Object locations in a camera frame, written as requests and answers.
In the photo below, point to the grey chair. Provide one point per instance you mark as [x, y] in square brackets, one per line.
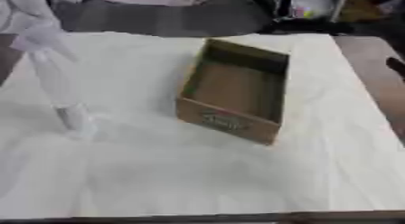
[168, 18]

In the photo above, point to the tan cardboard box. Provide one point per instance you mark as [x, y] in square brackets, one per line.
[232, 86]

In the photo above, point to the person's hand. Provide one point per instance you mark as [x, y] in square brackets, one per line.
[43, 38]

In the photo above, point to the black bag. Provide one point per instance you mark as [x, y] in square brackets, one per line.
[311, 26]

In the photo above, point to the yellow bag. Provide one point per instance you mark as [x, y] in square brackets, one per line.
[361, 7]

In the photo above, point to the person's forearm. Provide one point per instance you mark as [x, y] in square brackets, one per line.
[24, 11]

